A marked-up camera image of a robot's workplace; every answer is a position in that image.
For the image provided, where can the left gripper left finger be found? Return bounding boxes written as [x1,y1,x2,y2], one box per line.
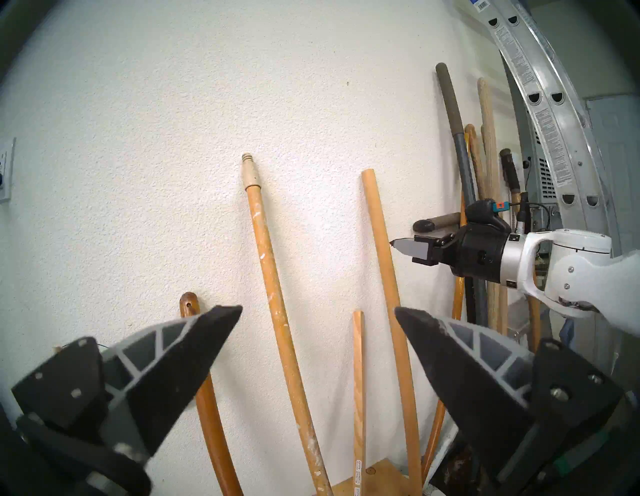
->
[11,305,244,457]

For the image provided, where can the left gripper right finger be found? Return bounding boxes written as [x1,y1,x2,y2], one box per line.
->
[394,306,624,482]

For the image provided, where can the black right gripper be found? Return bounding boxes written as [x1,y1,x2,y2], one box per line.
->
[389,226,511,284]

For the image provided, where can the plain light wooden dowel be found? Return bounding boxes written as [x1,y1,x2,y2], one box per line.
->
[361,169,425,496]

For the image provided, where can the thin square wooden stick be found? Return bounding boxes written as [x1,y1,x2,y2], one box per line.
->
[352,310,367,496]

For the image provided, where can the paint-spattered pole with threaded tip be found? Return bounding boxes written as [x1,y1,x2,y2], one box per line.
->
[241,153,335,496]

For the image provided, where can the light wooden board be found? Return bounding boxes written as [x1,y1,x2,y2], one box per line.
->
[332,457,426,496]

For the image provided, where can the aluminium extension ladder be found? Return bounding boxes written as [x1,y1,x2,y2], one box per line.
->
[470,0,616,236]

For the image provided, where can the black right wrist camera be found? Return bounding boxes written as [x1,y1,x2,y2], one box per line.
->
[462,198,512,233]

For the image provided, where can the brown handle with green tip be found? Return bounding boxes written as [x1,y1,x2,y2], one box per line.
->
[179,291,246,496]

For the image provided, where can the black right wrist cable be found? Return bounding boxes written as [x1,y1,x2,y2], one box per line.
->
[509,192,552,235]

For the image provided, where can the brown handle with black grip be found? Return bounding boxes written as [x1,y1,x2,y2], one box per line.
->
[499,148,543,353]

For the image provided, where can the grey foam-grip long handle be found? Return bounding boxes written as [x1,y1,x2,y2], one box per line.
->
[435,62,490,328]

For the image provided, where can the thick pale wooden handle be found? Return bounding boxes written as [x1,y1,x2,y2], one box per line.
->
[476,77,508,336]

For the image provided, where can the white wall outlet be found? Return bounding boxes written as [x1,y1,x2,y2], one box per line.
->
[0,137,16,203]

